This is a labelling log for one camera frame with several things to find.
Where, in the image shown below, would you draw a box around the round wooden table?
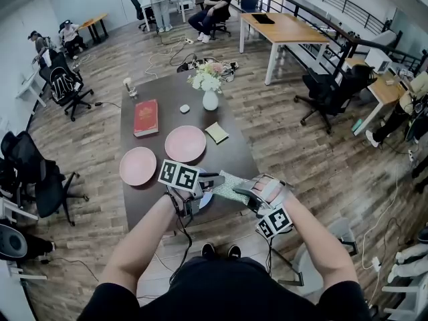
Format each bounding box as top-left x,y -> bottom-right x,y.
78,13 -> 110,45

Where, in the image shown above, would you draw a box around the white vase with flowers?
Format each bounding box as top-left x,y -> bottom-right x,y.
187,62 -> 228,95

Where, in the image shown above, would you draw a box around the black metal railing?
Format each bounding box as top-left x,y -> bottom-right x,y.
230,0 -> 428,66

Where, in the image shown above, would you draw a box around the person's right forearm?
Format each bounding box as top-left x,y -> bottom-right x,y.
286,192 -> 359,297

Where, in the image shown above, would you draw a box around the white ceramic vase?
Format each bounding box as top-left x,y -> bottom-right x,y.
202,90 -> 220,112

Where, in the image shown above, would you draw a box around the blue plate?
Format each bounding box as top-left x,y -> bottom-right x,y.
197,165 -> 215,210

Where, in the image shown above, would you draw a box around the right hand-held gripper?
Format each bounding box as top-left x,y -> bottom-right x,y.
232,175 -> 294,239

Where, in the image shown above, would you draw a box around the wooden desk white legs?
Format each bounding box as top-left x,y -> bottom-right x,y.
344,57 -> 407,136
239,11 -> 330,86

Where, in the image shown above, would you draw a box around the person's right hand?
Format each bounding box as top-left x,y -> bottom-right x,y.
253,177 -> 279,194

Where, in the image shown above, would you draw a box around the pink plate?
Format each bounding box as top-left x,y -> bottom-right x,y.
164,124 -> 207,163
119,146 -> 158,187

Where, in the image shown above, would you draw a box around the clear glass cup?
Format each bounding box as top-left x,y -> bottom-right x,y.
122,77 -> 138,98

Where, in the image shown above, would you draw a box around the heap of cables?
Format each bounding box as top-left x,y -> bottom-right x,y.
177,57 -> 240,82

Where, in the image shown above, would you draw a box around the yellow green sponge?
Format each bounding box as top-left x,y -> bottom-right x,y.
204,121 -> 230,145

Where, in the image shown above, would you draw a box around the black office chair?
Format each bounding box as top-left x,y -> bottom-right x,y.
0,130 -> 90,227
39,50 -> 94,122
128,0 -> 156,32
200,0 -> 235,41
294,64 -> 379,135

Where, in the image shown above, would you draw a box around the person's black clothing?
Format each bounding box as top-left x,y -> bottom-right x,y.
76,255 -> 372,321

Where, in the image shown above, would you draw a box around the green patterned sponge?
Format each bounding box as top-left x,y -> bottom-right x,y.
213,169 -> 251,203

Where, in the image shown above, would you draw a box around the black bracelet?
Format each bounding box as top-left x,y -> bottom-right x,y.
165,191 -> 180,215

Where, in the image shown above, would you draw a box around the black laptop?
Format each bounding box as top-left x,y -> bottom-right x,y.
251,13 -> 276,25

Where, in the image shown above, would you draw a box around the red hardcover book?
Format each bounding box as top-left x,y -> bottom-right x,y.
133,98 -> 160,138

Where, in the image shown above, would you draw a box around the person's left forearm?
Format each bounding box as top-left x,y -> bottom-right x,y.
100,192 -> 188,296

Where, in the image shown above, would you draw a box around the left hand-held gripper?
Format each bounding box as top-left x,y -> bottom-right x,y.
157,158 -> 225,218

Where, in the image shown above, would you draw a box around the black backpack white stripes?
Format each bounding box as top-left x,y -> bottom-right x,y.
49,67 -> 76,100

